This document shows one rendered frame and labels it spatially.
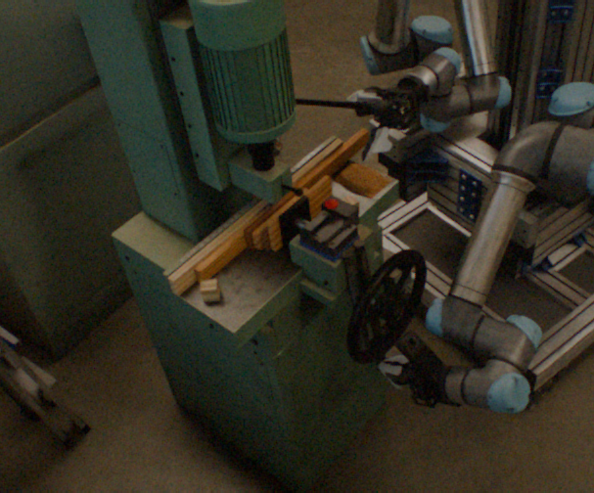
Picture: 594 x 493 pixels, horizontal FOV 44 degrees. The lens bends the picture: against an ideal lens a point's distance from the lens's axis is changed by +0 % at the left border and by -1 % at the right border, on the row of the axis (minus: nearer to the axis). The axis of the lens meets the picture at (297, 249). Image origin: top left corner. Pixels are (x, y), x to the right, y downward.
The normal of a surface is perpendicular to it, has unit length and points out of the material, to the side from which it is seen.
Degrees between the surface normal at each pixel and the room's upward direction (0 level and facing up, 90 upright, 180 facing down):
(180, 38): 90
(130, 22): 90
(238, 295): 0
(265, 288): 0
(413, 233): 0
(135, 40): 90
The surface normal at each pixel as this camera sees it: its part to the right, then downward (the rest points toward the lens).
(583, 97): -0.21, -0.73
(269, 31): 0.71, 0.45
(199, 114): -0.65, 0.58
